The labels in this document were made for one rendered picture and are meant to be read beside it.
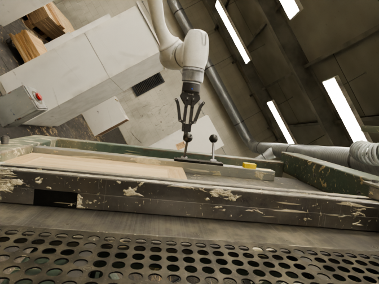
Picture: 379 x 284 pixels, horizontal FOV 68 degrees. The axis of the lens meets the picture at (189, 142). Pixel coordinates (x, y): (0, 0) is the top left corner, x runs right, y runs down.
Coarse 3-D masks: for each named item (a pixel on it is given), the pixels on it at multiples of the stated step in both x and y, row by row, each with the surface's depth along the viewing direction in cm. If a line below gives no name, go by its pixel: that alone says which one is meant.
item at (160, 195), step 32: (0, 192) 57; (32, 192) 57; (64, 192) 58; (96, 192) 59; (128, 192) 59; (160, 192) 60; (192, 192) 61; (224, 192) 62; (256, 192) 62; (288, 192) 67; (320, 192) 70; (288, 224) 64; (320, 224) 65; (352, 224) 66
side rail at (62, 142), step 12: (60, 144) 128; (72, 144) 129; (84, 144) 129; (96, 144) 130; (108, 144) 130; (120, 144) 134; (156, 156) 133; (168, 156) 134; (180, 156) 135; (192, 156) 135; (204, 156) 136; (216, 156) 136; (228, 156) 139; (276, 168) 140
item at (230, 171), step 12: (72, 156) 106; (84, 156) 106; (96, 156) 107; (108, 156) 107; (120, 156) 108; (132, 156) 110; (144, 156) 113; (192, 168) 111; (204, 168) 112; (216, 168) 112; (228, 168) 113; (240, 168) 113; (264, 168) 119
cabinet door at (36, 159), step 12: (24, 156) 96; (36, 156) 98; (48, 156) 100; (60, 156) 103; (72, 168) 87; (84, 168) 89; (96, 168) 91; (108, 168) 93; (120, 168) 96; (132, 168) 98; (144, 168) 101; (156, 168) 103; (168, 168) 104; (180, 168) 107
